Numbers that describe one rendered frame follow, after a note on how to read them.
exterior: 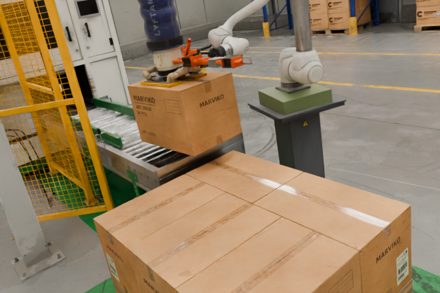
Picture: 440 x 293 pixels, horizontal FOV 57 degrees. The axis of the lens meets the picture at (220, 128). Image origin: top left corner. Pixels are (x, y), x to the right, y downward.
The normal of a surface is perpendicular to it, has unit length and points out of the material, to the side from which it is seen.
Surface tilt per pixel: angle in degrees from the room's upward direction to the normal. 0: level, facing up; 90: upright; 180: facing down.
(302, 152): 90
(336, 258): 0
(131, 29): 90
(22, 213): 90
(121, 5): 90
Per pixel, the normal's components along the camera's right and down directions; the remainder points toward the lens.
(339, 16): -0.75, 0.27
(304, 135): 0.36, 0.26
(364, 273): 0.62, 0.16
